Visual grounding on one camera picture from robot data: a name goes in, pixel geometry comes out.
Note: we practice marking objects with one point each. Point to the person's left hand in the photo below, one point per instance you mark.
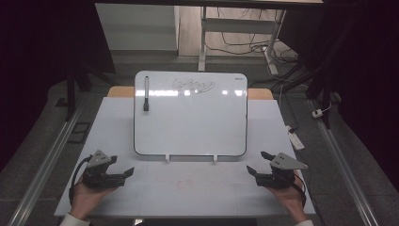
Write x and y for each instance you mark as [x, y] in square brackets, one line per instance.
[86, 199]

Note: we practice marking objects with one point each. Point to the white cabinet panel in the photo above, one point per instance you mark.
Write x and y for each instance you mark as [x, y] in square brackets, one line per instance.
[138, 28]

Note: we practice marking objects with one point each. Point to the dark curtain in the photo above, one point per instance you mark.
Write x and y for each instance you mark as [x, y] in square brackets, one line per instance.
[34, 62]
[367, 78]

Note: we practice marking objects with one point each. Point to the small white adapter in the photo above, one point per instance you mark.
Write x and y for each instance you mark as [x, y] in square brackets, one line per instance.
[317, 113]

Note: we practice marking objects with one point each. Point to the white whiteboard foot clip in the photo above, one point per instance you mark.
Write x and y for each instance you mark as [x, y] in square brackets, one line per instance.
[215, 158]
[167, 158]

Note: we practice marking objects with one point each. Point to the white power strip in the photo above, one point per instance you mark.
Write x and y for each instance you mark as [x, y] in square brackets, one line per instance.
[295, 138]

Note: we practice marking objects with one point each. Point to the black square floor plate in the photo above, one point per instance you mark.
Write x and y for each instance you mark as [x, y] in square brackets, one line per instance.
[79, 132]

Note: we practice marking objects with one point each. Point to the grey whiteboard marker black cap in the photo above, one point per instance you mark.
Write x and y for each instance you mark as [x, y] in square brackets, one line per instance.
[146, 91]

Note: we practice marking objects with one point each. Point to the white desk frame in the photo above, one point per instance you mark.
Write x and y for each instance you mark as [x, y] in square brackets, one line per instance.
[238, 25]

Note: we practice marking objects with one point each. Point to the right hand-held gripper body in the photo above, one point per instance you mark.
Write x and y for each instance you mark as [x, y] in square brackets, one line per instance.
[280, 177]

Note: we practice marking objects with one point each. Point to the black metal stand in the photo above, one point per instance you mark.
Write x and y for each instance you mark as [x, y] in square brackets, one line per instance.
[70, 91]
[324, 94]

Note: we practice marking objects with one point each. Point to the white whiteboard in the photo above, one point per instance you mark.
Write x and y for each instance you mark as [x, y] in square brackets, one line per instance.
[191, 125]

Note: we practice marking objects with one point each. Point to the person's right hand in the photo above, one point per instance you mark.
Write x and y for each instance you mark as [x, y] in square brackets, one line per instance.
[291, 201]

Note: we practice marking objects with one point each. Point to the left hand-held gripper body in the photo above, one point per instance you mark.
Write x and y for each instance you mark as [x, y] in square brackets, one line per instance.
[100, 175]

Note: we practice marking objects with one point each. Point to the aluminium rail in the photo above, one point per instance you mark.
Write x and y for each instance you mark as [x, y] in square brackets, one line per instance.
[345, 169]
[44, 166]

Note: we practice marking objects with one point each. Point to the white table cover sheet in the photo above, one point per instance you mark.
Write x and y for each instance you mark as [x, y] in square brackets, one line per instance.
[200, 188]

